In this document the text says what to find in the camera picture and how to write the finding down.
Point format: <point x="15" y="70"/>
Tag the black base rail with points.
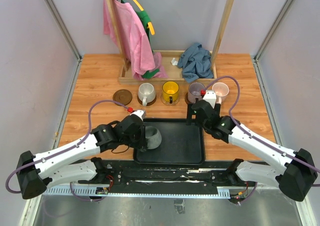
<point x="131" y="178"/>

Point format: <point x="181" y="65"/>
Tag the yellow mug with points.
<point x="170" y="91"/>

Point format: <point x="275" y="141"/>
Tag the far left wooden coaster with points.
<point x="123" y="96"/>

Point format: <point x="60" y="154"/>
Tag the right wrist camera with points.
<point x="209" y="96"/>

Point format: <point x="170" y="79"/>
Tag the woven rattan coaster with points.
<point x="167" y="103"/>

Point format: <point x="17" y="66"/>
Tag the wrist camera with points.
<point x="140" y="113"/>
<point x="209" y="96"/>

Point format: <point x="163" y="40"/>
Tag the purple mug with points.
<point x="194" y="92"/>

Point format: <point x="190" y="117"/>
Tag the black serving tray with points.
<point x="181" y="144"/>

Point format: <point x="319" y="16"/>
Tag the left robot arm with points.
<point x="38" y="172"/>

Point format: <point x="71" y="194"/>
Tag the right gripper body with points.
<point x="216" y="108"/>

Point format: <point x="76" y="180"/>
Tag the green garment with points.
<point x="136" y="28"/>

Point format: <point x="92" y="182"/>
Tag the blue crumpled shirt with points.
<point x="195" y="63"/>

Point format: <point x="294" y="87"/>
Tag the white mug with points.
<point x="146" y="93"/>

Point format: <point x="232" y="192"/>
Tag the pink mug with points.
<point x="221" y="90"/>

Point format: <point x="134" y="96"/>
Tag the grey mug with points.
<point x="153" y="137"/>

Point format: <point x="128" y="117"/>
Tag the white clip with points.
<point x="174" y="62"/>

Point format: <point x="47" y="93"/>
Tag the wooden clothes rack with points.
<point x="174" y="73"/>

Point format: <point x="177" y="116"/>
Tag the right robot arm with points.
<point x="293" y="172"/>

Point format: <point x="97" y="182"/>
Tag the grooved dark wooden coaster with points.
<point x="187" y="99"/>

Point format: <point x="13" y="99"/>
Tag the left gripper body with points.
<point x="134" y="141"/>

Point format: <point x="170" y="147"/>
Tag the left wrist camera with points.
<point x="140" y="113"/>

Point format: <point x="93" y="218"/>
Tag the pink shirt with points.
<point x="145" y="63"/>

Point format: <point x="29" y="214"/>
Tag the plain brown wooden coaster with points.
<point x="151" y="102"/>

